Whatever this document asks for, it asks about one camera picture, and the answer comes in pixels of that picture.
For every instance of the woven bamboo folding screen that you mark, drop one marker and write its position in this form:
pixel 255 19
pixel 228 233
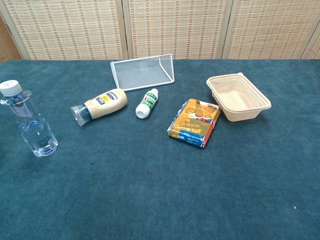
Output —
pixel 160 27

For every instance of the teal table cloth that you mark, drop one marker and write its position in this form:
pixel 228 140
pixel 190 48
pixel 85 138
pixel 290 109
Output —
pixel 160 175

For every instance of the mayonnaise squeeze bottle blue cap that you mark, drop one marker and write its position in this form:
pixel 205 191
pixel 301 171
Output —
pixel 105 102

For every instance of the small white green-label bottle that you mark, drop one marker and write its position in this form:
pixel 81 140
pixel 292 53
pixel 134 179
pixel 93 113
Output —
pixel 147 103

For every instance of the transparent water bottle white cap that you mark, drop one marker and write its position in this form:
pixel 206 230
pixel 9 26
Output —
pixel 37 130

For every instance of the beige plastic food container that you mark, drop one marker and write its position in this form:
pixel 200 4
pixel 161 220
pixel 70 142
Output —
pixel 237 97

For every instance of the orange blue snack packet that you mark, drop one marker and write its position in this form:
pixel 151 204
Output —
pixel 195 122

